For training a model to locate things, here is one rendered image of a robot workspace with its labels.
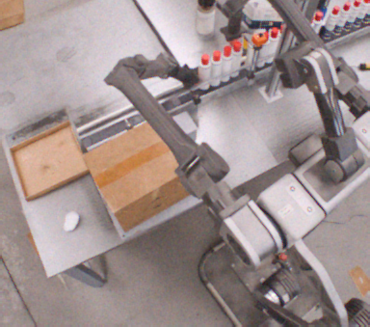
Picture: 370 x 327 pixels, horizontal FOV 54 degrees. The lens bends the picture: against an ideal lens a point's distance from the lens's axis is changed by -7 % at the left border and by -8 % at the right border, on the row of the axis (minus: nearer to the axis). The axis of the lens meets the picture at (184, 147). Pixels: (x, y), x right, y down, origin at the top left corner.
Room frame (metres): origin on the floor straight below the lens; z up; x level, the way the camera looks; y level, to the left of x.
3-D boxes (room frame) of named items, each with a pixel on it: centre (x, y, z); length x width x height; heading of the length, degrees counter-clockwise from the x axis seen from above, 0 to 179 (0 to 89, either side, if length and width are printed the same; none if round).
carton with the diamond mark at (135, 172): (0.54, 0.17, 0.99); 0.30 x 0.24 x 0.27; 121
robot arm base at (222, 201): (0.28, -0.09, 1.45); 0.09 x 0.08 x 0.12; 125
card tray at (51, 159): (0.67, 0.59, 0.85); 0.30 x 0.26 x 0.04; 117
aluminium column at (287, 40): (1.01, -0.41, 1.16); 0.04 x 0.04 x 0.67; 27
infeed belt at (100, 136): (1.12, -0.30, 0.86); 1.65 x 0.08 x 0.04; 117
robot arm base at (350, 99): (0.57, -0.50, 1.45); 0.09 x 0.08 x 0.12; 125
